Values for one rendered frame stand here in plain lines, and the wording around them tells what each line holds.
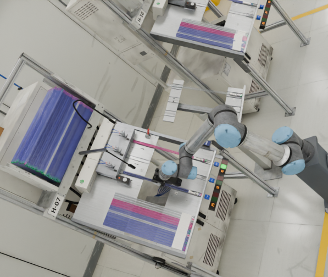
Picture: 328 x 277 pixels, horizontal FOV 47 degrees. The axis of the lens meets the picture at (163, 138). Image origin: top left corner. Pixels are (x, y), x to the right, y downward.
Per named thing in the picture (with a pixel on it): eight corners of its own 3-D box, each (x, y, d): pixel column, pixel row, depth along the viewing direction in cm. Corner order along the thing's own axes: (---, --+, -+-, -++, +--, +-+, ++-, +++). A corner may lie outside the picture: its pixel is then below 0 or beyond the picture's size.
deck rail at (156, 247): (185, 256, 217) (185, 254, 211) (185, 259, 216) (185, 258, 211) (74, 219, 230) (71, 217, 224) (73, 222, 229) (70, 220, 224)
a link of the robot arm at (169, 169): (178, 175, 197) (162, 172, 196) (173, 179, 207) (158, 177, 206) (179, 160, 200) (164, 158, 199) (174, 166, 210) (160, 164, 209)
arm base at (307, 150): (312, 138, 211) (304, 129, 206) (315, 161, 203) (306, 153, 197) (288, 146, 221) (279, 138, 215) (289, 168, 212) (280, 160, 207)
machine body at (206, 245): (242, 194, 300) (192, 158, 267) (220, 283, 273) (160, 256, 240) (185, 193, 349) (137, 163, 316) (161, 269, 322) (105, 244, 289)
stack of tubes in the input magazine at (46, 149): (94, 108, 235) (57, 84, 220) (60, 183, 215) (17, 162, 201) (84, 111, 244) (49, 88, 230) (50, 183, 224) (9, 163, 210)
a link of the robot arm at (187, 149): (220, 90, 184) (173, 147, 217) (221, 106, 177) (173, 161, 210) (239, 98, 188) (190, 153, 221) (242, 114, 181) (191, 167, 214)
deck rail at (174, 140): (216, 152, 243) (217, 148, 238) (215, 155, 243) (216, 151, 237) (114, 124, 256) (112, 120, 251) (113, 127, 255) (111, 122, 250)
